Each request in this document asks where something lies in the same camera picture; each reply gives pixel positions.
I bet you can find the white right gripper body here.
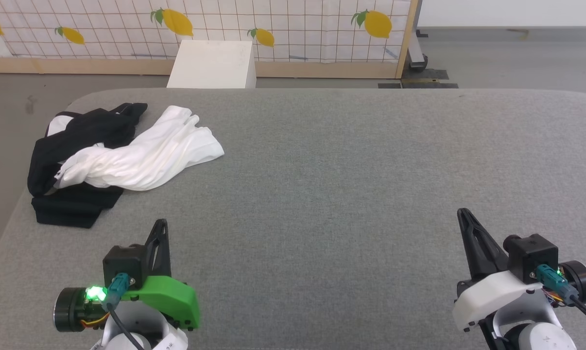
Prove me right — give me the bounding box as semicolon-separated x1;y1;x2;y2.
452;261;586;332

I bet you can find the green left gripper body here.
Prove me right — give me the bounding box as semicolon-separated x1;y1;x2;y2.
54;276;201;334

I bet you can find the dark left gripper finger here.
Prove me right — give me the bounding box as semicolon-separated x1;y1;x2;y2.
153;220;172;277
145;220;163;278

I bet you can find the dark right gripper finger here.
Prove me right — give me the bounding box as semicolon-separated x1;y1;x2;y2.
457;208;488;283
463;208;510;278

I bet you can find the black and white T-shirt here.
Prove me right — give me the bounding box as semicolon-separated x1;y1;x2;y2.
27;103;225;229

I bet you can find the long black floor mat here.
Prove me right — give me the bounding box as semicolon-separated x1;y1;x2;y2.
401;80;459;89

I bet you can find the white box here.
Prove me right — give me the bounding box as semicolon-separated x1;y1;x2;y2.
167;40;258;89

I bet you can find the black wheeled stand foot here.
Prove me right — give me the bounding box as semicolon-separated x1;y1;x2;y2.
407;29;429;73

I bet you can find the lemon print partition screen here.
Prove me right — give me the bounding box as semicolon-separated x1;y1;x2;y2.
0;0;420;80

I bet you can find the white left cable label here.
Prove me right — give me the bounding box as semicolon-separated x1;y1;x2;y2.
152;333;190;350

